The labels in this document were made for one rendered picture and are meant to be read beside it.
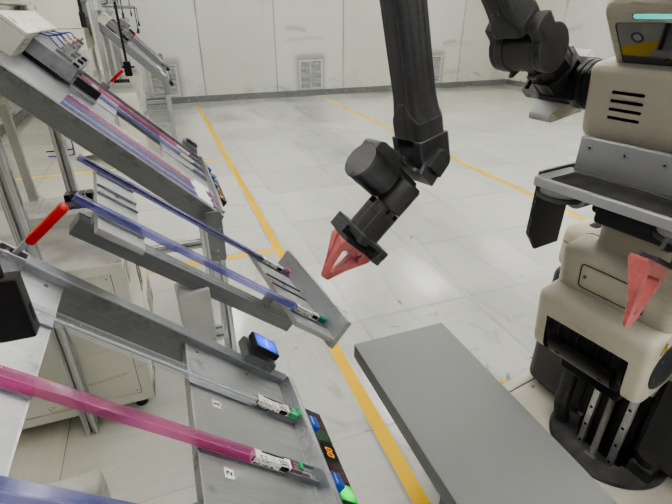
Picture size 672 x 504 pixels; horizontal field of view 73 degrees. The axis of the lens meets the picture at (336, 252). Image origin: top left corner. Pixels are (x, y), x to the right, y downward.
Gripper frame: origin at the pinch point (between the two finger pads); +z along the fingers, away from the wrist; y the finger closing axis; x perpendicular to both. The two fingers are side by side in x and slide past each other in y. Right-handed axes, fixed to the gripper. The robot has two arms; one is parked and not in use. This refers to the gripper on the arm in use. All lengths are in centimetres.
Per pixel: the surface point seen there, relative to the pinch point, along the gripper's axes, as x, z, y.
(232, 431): -7.7, 20.1, 18.1
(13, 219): -38, 50, -70
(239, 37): 84, -73, -739
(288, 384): 5.5, 18.6, 4.7
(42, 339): -32.1, 19.9, 14.0
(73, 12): -81, 30, -430
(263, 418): -1.1, 20.2, 13.3
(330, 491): 5.4, 18.3, 25.4
